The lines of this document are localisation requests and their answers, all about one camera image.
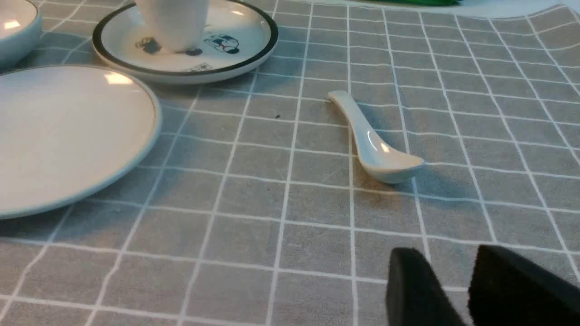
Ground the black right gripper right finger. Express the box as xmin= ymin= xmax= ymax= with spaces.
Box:
xmin=468 ymin=245 xmax=580 ymax=326

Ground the pale shallow bowl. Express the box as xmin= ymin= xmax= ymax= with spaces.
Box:
xmin=0 ymin=0 xmax=42 ymax=72

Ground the black rimmed white cup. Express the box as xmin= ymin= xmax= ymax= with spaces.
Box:
xmin=135 ymin=0 xmax=210 ymax=53

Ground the large pale rimmed plate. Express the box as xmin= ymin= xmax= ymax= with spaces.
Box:
xmin=1 ymin=65 xmax=162 ymax=220

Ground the grey checked tablecloth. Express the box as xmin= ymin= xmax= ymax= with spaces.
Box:
xmin=1 ymin=0 xmax=579 ymax=326

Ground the plain white ceramic spoon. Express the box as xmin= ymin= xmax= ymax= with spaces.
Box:
xmin=328 ymin=91 xmax=425 ymax=184

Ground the black rimmed cartoon plate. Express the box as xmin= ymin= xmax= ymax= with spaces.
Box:
xmin=92 ymin=0 xmax=278 ymax=85

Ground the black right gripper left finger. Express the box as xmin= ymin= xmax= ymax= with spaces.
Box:
xmin=386 ymin=247 xmax=465 ymax=326

